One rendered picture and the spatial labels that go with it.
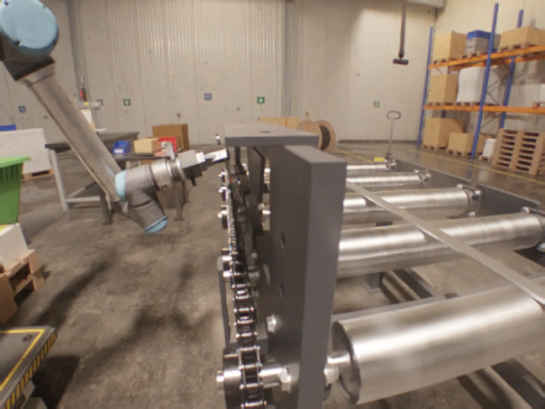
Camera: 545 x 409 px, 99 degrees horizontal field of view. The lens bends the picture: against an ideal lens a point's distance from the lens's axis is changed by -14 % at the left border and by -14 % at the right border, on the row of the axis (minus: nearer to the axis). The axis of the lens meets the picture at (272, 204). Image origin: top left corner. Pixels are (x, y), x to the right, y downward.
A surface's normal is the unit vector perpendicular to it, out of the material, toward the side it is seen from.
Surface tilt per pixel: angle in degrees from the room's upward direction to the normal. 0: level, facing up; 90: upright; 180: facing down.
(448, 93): 90
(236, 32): 90
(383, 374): 65
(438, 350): 48
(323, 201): 90
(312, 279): 90
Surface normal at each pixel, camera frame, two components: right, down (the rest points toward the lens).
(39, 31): 0.87, 0.14
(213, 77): 0.18, 0.33
